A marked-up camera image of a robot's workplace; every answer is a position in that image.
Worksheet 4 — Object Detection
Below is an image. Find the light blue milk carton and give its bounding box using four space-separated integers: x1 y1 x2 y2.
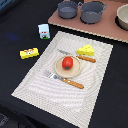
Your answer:
38 24 50 39

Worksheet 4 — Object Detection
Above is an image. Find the pink toy stove board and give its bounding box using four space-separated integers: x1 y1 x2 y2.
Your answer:
48 0 128 43

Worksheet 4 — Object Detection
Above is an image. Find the beige bowl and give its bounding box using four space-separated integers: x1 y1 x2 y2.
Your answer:
117 4 128 31

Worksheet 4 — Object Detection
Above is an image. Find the toy fork wooden handle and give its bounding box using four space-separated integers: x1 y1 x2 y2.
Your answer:
44 70 84 89

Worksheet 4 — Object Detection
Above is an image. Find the toy knife wooden handle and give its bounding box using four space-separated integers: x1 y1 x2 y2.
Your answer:
57 49 96 63

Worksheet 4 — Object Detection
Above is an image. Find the woven beige placemat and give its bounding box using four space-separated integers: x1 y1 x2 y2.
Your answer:
12 31 113 128

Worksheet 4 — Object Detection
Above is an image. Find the large grey pot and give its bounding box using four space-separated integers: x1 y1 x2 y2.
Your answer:
78 1 108 24

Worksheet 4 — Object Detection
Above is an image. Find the yellow toy butter box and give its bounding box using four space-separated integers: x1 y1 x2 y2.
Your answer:
20 48 39 59

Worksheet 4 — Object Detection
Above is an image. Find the small grey pot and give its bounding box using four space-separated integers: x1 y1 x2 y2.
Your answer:
58 1 78 19

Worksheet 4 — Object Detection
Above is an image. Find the round wooden plate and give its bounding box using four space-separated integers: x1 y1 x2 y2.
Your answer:
54 56 82 78

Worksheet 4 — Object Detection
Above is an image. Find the yellow toy cheese wedge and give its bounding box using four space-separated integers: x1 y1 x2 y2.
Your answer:
77 44 94 56

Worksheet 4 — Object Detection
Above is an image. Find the red toy pepper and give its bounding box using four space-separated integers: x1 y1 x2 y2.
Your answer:
62 56 73 70

